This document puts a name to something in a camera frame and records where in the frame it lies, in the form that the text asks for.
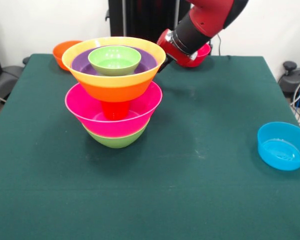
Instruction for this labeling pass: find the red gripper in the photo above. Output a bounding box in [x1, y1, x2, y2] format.
[156, 28, 199, 74]

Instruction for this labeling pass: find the purple bowl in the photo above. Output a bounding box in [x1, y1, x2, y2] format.
[71, 45, 158, 77]

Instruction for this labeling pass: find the small green bowl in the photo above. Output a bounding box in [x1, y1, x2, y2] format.
[87, 45, 142, 77]

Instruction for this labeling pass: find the large orange bowl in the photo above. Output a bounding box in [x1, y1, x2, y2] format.
[61, 36, 167, 103]

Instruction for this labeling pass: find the orange cup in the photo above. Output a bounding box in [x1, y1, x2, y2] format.
[99, 99, 130, 121]

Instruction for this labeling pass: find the medium green bowl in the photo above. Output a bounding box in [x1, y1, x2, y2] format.
[82, 122, 149, 149]

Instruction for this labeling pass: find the large pink bowl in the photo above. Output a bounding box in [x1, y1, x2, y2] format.
[64, 81, 164, 138]

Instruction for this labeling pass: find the small pink-red bowl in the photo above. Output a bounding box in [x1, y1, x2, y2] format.
[196, 42, 212, 66]

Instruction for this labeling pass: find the small orange bowl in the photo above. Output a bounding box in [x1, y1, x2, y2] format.
[52, 40, 83, 72]

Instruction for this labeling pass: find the dark green tablecloth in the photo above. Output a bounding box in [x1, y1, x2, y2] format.
[0, 53, 300, 240]

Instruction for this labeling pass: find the black chair base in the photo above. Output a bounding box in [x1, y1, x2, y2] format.
[0, 65, 23, 103]
[278, 60, 300, 109]

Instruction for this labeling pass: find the small blue bowl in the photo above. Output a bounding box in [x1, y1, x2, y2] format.
[257, 121, 300, 172]

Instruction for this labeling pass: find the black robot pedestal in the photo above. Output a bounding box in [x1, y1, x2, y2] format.
[105, 0, 192, 56]

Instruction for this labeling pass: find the thin black wall cable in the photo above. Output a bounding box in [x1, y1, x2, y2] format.
[216, 33, 223, 56]

